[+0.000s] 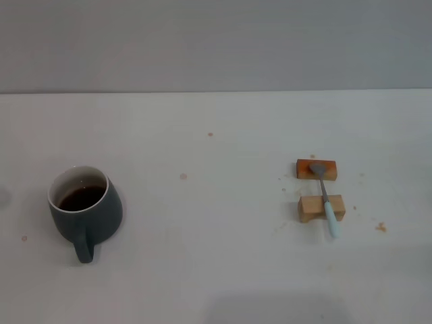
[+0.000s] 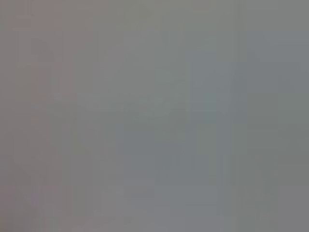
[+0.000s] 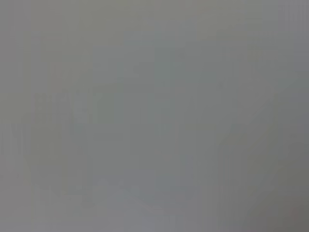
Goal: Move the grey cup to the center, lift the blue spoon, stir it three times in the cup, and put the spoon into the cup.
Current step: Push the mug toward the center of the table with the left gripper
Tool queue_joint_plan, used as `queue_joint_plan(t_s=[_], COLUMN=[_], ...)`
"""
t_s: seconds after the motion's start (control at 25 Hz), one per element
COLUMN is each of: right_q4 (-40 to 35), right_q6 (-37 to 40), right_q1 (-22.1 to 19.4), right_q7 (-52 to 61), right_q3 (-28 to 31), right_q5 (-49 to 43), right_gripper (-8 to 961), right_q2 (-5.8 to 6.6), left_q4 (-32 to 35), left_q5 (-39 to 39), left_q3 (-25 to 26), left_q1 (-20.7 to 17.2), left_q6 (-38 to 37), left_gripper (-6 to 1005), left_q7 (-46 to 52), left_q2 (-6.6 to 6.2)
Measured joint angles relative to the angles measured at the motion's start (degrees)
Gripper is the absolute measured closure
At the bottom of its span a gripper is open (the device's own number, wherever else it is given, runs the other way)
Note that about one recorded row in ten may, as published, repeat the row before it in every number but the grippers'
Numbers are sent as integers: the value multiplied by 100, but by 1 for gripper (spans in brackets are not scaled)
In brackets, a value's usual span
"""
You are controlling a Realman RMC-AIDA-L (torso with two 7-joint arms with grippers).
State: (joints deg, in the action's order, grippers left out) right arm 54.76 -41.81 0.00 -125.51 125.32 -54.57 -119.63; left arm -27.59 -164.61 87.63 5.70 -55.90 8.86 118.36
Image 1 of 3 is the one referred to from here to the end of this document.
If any metal spoon with light-blue handle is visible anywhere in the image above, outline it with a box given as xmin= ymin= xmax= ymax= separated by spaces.
xmin=308 ymin=163 xmax=341 ymax=239

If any pale notched wooden block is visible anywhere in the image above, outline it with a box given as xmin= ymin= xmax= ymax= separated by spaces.
xmin=297 ymin=194 xmax=347 ymax=223

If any orange-stained wooden block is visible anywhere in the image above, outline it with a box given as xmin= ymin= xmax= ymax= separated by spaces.
xmin=296 ymin=158 xmax=338 ymax=182

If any dark grey ceramic coffee mug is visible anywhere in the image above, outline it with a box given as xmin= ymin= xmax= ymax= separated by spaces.
xmin=47 ymin=165 xmax=124 ymax=265

